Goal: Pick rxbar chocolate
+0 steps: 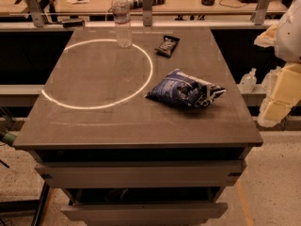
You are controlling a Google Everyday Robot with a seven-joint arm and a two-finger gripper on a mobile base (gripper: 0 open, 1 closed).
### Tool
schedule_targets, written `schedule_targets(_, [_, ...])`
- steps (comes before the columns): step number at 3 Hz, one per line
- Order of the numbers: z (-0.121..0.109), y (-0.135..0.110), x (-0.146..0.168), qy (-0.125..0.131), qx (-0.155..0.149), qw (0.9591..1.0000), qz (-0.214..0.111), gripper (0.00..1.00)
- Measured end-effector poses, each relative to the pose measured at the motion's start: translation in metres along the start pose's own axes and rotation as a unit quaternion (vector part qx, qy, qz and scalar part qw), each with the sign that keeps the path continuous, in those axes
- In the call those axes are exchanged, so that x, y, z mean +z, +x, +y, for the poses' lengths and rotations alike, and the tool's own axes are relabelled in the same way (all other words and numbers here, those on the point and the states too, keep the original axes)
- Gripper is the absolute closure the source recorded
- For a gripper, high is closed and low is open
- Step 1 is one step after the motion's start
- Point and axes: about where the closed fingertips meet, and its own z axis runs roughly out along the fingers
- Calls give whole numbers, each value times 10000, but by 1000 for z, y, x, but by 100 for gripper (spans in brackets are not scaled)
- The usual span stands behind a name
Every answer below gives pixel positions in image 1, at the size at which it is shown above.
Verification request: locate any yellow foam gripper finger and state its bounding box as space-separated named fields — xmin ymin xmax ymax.
xmin=257 ymin=62 xmax=301 ymax=127
xmin=254 ymin=24 xmax=277 ymax=47

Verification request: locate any black rxbar chocolate wrapper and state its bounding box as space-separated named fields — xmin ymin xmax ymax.
xmin=155 ymin=35 xmax=180 ymax=57

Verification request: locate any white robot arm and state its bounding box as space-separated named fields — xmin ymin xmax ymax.
xmin=254 ymin=0 xmax=301 ymax=127

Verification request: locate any clear sanitizer bottle right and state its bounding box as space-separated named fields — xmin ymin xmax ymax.
xmin=261 ymin=66 xmax=281 ymax=92

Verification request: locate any clear sanitizer bottle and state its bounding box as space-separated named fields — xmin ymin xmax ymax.
xmin=261 ymin=66 xmax=281 ymax=92
xmin=239 ymin=68 xmax=257 ymax=93

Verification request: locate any clear sanitizer bottle left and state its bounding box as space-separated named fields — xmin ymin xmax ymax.
xmin=239 ymin=68 xmax=257 ymax=93

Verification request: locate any blue chip bag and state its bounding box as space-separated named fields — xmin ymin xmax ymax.
xmin=146 ymin=69 xmax=226 ymax=108

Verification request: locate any upper grey drawer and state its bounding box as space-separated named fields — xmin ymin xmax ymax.
xmin=36 ymin=160 xmax=246 ymax=188

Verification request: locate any grey drawer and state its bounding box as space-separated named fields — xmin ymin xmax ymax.
xmin=61 ymin=202 xmax=228 ymax=226
xmin=36 ymin=160 xmax=246 ymax=188

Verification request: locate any grey drawer cabinet table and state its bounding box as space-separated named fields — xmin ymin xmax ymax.
xmin=12 ymin=25 xmax=263 ymax=226

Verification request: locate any clear plastic water bottle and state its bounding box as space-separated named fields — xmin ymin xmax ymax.
xmin=111 ymin=0 xmax=133 ymax=48

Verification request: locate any lower grey drawer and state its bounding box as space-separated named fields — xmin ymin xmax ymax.
xmin=61 ymin=202 xmax=228 ymax=226

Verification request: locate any metal bracket right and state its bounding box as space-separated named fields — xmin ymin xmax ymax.
xmin=251 ymin=0 xmax=272 ymax=25

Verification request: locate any metal bracket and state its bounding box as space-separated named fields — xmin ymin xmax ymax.
xmin=24 ymin=0 xmax=46 ymax=27
xmin=142 ymin=0 xmax=152 ymax=26
xmin=251 ymin=0 xmax=272 ymax=25

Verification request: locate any metal bracket middle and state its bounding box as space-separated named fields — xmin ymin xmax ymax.
xmin=142 ymin=0 xmax=152 ymax=26

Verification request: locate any metal bracket left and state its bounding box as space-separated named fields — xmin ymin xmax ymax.
xmin=24 ymin=0 xmax=46 ymax=27

